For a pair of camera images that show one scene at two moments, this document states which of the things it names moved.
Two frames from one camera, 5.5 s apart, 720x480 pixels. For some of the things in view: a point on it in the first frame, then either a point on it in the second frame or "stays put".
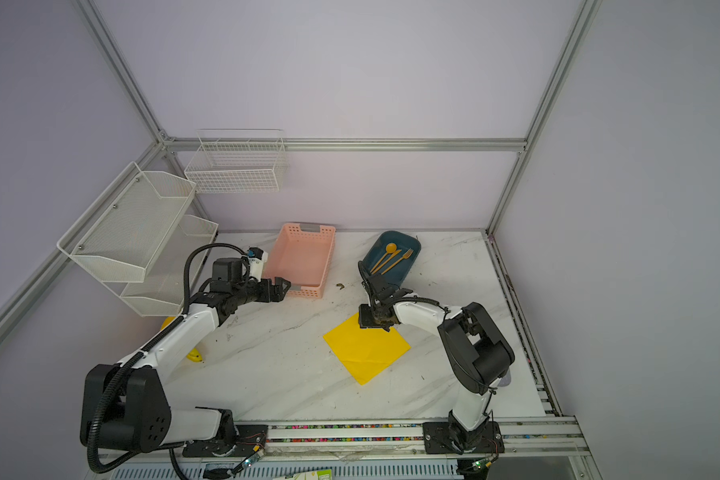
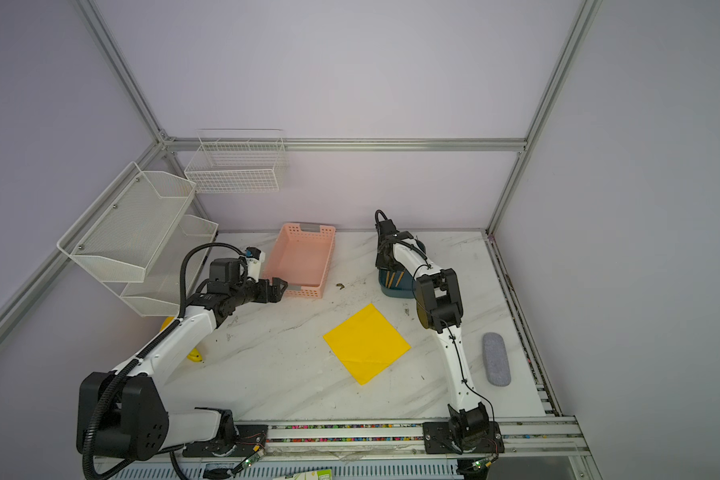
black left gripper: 278,293 stays put
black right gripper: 363,317 → 381,264
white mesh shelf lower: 168,283 stays put
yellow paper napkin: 365,351 stays put
